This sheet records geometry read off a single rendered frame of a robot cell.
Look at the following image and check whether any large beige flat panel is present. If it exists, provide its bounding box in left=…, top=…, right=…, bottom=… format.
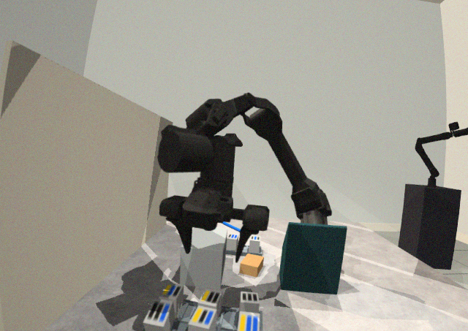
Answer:
left=0, top=40, right=173, bottom=331

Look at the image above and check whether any orange box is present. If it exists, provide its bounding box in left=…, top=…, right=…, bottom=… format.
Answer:
left=240, top=254, right=264, bottom=278

